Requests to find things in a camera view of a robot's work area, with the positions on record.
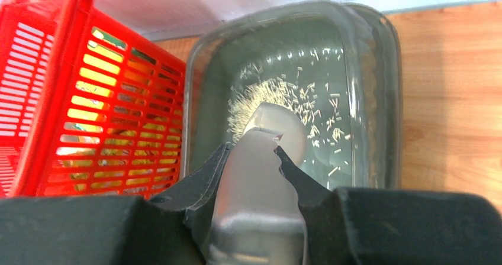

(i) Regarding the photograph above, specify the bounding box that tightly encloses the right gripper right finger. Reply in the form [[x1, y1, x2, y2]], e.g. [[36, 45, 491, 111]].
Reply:
[[275, 147, 501, 264]]

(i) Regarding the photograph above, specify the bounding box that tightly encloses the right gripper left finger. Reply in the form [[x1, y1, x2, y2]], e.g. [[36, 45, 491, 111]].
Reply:
[[1, 143, 231, 264]]

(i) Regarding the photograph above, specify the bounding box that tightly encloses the clear plastic scoop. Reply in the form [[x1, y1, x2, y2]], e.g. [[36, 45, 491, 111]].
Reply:
[[207, 102, 308, 264]]

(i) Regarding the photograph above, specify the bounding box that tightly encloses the red plastic shopping basket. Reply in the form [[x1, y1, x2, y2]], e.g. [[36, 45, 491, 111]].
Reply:
[[1, 0, 185, 198]]

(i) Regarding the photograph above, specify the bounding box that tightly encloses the dark grey litter box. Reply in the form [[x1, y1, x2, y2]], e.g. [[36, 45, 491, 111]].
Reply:
[[181, 0, 403, 189]]

